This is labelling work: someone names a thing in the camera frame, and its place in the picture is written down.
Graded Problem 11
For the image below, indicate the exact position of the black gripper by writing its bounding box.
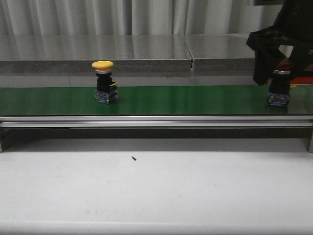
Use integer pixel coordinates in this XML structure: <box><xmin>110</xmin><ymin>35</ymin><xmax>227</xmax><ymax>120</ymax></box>
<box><xmin>246</xmin><ymin>0</ymin><xmax>313</xmax><ymax>86</ymax></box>

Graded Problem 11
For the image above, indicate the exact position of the red mushroom push button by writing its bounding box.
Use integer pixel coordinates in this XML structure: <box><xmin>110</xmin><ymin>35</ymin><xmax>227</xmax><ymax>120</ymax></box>
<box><xmin>267</xmin><ymin>60</ymin><xmax>295</xmax><ymax>107</ymax></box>

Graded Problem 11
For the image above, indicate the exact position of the yellow mushroom push button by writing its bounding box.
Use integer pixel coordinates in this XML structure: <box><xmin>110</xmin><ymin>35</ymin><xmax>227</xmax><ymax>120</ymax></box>
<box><xmin>92</xmin><ymin>61</ymin><xmax>118</xmax><ymax>104</ymax></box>

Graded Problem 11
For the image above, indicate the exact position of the red plastic tray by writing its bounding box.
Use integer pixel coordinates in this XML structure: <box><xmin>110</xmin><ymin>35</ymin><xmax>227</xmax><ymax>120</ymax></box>
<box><xmin>291</xmin><ymin>76</ymin><xmax>313</xmax><ymax>85</ymax></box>

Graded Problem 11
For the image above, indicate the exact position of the green conveyor belt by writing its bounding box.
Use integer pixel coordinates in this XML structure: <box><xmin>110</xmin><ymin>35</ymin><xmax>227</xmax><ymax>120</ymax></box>
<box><xmin>0</xmin><ymin>85</ymin><xmax>313</xmax><ymax>116</ymax></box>

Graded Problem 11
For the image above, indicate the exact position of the grey stone counter slab right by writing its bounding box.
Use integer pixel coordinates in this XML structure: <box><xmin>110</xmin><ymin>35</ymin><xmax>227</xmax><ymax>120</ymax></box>
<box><xmin>184</xmin><ymin>34</ymin><xmax>255</xmax><ymax>73</ymax></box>

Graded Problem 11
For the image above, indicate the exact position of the grey stone counter slab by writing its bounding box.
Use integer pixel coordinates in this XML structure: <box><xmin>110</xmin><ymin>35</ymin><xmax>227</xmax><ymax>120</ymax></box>
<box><xmin>184</xmin><ymin>34</ymin><xmax>255</xmax><ymax>73</ymax></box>
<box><xmin>0</xmin><ymin>35</ymin><xmax>193</xmax><ymax>74</ymax></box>

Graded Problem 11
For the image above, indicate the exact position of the grey stone counter slab left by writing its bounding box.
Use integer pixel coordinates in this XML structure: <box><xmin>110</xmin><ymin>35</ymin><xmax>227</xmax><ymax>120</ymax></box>
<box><xmin>0</xmin><ymin>35</ymin><xmax>193</xmax><ymax>74</ymax></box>

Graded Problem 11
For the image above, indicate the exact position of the white pleated curtain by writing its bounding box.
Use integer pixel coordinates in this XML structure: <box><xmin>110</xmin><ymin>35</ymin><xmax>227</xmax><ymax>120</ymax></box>
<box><xmin>0</xmin><ymin>0</ymin><xmax>281</xmax><ymax>36</ymax></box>

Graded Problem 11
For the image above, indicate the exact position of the aluminium conveyor frame rail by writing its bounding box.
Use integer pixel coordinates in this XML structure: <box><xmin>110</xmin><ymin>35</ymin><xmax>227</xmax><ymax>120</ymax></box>
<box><xmin>0</xmin><ymin>115</ymin><xmax>313</xmax><ymax>152</ymax></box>

